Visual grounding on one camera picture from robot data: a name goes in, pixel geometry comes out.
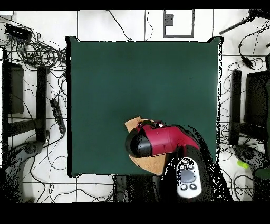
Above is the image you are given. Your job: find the black power adapter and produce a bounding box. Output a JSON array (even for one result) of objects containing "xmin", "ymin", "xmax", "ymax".
[{"xmin": 241, "ymin": 55, "xmax": 254, "ymax": 69}]

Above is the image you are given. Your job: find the black tripod rod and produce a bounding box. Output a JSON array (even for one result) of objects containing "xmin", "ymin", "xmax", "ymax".
[{"xmin": 219, "ymin": 9, "xmax": 270, "ymax": 35}]

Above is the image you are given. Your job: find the black metal frame stand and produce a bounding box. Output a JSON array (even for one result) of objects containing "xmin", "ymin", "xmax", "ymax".
[
  {"xmin": 2, "ymin": 47, "xmax": 50, "ymax": 146},
  {"xmin": 228, "ymin": 53, "xmax": 270, "ymax": 146}
]

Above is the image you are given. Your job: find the black power strip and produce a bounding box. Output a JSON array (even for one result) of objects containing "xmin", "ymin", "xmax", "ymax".
[{"xmin": 50, "ymin": 98, "xmax": 66, "ymax": 134}]

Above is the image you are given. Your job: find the dark stand base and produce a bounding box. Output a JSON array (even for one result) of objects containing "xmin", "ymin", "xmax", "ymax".
[{"xmin": 233, "ymin": 144, "xmax": 269, "ymax": 170}]

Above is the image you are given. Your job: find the black cable with plug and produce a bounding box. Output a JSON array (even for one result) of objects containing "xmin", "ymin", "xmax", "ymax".
[{"xmin": 108, "ymin": 10, "xmax": 132, "ymax": 41}]

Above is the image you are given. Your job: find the dark green table cloth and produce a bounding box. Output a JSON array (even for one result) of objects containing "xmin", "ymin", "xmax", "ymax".
[{"xmin": 65, "ymin": 35, "xmax": 224, "ymax": 178}]

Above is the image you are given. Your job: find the black cable tangle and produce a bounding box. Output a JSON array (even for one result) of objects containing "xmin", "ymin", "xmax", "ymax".
[{"xmin": 0, "ymin": 16, "xmax": 68, "ymax": 72}]

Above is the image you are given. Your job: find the black network switch box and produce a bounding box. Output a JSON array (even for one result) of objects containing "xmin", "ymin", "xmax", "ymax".
[{"xmin": 4, "ymin": 23, "xmax": 33, "ymax": 41}]

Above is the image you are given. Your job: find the dark green object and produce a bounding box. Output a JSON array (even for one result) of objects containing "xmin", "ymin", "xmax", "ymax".
[{"xmin": 253, "ymin": 166, "xmax": 270, "ymax": 180}]

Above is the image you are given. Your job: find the tan terry towel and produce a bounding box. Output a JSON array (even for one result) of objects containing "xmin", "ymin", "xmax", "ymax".
[{"xmin": 124, "ymin": 116, "xmax": 169, "ymax": 176}]

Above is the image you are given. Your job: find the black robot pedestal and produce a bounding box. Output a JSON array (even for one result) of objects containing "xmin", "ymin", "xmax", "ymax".
[{"xmin": 113, "ymin": 175, "xmax": 164, "ymax": 202}]

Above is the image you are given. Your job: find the grey stand base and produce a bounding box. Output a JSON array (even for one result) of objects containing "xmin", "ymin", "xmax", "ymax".
[{"xmin": 0, "ymin": 140, "xmax": 45, "ymax": 201}]

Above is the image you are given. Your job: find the grey square floor frame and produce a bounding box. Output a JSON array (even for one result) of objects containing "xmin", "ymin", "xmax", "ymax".
[{"xmin": 162, "ymin": 9, "xmax": 195, "ymax": 38}]

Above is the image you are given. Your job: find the dark grey floor socket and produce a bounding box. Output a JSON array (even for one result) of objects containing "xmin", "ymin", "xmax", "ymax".
[{"xmin": 164, "ymin": 13, "xmax": 175, "ymax": 26}]

